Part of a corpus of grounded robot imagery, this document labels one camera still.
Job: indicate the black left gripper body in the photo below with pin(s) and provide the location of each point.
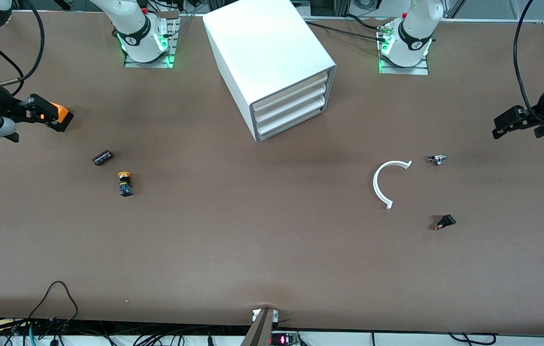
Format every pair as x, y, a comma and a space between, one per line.
542, 117

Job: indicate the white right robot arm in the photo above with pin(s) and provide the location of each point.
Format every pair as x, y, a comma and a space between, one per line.
137, 19

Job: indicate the black cylindrical capacitor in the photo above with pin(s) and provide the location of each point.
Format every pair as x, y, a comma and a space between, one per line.
103, 157

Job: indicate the metal tee fitting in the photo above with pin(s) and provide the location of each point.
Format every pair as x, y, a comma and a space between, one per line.
437, 159

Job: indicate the small red display device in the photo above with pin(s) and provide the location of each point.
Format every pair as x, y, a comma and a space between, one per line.
284, 339

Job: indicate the yellow push button switch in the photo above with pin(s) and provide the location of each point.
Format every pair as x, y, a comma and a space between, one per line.
125, 185

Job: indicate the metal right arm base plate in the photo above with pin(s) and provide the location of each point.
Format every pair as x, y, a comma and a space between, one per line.
149, 64

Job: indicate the small black square switch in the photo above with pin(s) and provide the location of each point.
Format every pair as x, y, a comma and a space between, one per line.
446, 221

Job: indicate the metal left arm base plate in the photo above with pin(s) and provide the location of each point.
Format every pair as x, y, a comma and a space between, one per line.
404, 70

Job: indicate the brown camera mount post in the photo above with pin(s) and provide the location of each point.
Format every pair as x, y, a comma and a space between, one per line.
258, 331

